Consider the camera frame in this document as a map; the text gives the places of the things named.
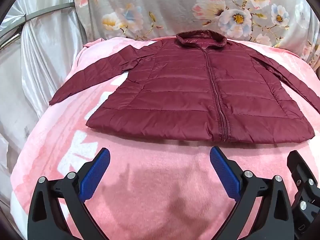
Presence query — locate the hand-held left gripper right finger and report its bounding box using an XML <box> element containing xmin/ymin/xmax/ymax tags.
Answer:
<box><xmin>209</xmin><ymin>146</ymin><xmax>296</xmax><ymax>240</ymax></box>

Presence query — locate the white satin curtain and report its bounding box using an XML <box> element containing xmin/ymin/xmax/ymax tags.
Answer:
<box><xmin>0</xmin><ymin>0</ymin><xmax>85</xmax><ymax>178</ymax></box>

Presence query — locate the pink fleece blanket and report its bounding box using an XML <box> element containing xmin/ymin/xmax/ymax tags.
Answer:
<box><xmin>10</xmin><ymin>37</ymin><xmax>320</xmax><ymax>240</ymax></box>

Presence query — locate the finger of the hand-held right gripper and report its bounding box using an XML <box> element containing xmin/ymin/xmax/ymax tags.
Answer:
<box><xmin>286</xmin><ymin>150</ymin><xmax>320</xmax><ymax>213</ymax></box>

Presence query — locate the grey floral bed sheet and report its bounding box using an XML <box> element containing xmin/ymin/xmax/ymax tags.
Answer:
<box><xmin>74</xmin><ymin>0</ymin><xmax>320</xmax><ymax>68</ymax></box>

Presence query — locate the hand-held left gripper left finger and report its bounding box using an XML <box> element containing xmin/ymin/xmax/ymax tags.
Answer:
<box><xmin>27</xmin><ymin>147</ymin><xmax>111</xmax><ymax>240</ymax></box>

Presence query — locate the grey metal rail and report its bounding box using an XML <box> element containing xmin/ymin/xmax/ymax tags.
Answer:
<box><xmin>0</xmin><ymin>2</ymin><xmax>76</xmax><ymax>32</ymax></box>

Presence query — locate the maroon quilted puffer jacket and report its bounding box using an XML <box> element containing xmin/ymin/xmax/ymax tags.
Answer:
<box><xmin>49</xmin><ymin>30</ymin><xmax>320</xmax><ymax>145</ymax></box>

